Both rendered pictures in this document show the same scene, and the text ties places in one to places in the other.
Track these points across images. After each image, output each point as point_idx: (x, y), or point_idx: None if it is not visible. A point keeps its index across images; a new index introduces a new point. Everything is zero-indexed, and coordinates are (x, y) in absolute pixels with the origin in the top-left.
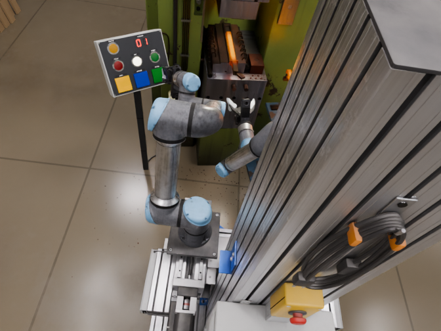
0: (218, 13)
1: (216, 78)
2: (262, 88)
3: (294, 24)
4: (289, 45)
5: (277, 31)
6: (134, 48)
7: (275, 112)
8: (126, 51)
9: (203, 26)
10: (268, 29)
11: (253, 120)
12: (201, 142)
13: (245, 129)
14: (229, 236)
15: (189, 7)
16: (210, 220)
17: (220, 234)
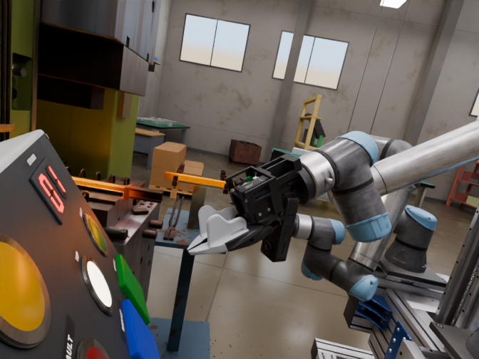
0: (112, 82)
1: (130, 234)
2: (157, 216)
3: (127, 117)
4: (125, 152)
5: (117, 132)
6: (60, 229)
7: (178, 239)
8: (56, 261)
9: None
10: (98, 136)
11: (148, 284)
12: None
13: (311, 218)
14: (435, 338)
15: (10, 81)
16: (457, 335)
17: (441, 349)
